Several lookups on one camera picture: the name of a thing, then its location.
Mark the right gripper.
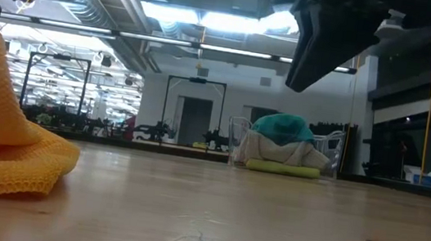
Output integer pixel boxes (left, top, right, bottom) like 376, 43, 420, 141
281, 0, 404, 104

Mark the teal microfiber towel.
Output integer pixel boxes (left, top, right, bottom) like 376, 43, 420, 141
249, 109, 318, 150

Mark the grey microfiber towel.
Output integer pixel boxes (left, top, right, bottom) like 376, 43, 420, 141
234, 127, 334, 172

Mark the lime green microfiber towel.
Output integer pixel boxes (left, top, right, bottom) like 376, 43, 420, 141
244, 157, 323, 181

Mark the long ceiling light strip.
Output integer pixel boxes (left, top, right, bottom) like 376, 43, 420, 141
0, 10, 359, 76

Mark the clear plastic bin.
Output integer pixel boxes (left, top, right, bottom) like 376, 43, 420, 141
223, 114, 348, 182

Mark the grey door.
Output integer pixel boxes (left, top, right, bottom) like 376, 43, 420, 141
177, 95, 215, 150

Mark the white and blue box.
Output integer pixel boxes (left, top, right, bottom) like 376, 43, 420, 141
402, 163, 431, 187

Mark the red background object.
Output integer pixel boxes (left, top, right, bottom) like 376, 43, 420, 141
122, 114, 138, 141

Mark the black gantry frame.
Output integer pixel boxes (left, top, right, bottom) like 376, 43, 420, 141
158, 74, 228, 146
18, 50, 93, 118

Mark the black table frame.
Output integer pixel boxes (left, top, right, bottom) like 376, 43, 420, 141
44, 127, 431, 201

